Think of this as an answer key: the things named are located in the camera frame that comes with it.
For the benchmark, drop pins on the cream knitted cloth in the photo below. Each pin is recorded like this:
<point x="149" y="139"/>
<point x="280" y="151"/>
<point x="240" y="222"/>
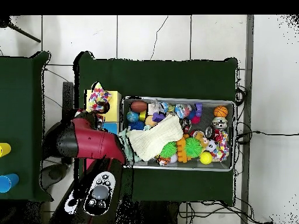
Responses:
<point x="151" y="140"/>

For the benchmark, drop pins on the polka dot cloth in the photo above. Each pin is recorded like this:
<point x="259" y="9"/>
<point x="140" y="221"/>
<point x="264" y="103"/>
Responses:
<point x="224" y="144"/>
<point x="99" y="96"/>

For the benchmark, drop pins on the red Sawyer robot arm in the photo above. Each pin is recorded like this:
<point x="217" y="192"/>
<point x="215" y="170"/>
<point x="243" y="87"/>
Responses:
<point x="93" y="142"/>

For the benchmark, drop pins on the wooden box with three holes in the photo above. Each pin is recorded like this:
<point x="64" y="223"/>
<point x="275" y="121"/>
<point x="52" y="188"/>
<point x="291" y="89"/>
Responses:
<point x="115" y="107"/>

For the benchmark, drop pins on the blue spiky rubber ball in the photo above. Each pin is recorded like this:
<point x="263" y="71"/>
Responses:
<point x="137" y="126"/>

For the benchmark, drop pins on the globe print ball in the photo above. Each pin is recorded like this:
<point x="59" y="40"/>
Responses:
<point x="132" y="117"/>

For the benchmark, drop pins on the brown toy football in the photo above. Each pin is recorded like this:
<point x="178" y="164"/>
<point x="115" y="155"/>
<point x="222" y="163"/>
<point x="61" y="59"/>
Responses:
<point x="139" y="106"/>

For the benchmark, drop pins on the green spiky rubber ball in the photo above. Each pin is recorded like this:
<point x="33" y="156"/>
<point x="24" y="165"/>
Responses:
<point x="193" y="147"/>
<point x="168" y="149"/>

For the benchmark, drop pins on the mint knitted cloth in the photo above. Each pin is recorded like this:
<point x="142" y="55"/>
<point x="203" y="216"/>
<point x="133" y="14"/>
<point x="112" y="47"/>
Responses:
<point x="125" y="147"/>

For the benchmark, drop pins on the dark green table cloth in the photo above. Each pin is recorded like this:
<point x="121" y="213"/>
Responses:
<point x="21" y="105"/>
<point x="163" y="79"/>

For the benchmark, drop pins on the brown monkey plush toy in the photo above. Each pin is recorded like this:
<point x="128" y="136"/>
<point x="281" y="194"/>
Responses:
<point x="202" y="140"/>

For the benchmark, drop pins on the orange toy basketball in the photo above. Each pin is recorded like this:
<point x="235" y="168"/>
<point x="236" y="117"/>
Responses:
<point x="220" y="111"/>

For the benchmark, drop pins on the black upright panel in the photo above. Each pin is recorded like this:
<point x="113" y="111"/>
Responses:
<point x="67" y="98"/>

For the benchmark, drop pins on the grey stand foot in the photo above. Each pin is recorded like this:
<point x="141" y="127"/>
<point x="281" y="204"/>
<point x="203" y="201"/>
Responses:
<point x="55" y="173"/>

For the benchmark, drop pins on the yellow cup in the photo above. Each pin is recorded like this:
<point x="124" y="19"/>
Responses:
<point x="4" y="149"/>

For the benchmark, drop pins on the blue cup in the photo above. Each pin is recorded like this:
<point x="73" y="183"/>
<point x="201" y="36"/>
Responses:
<point x="8" y="183"/>

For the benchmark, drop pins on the black tripod leg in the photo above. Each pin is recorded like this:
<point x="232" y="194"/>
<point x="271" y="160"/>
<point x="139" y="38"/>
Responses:
<point x="23" y="32"/>

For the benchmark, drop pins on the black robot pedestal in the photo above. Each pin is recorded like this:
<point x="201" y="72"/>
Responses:
<point x="151" y="214"/>

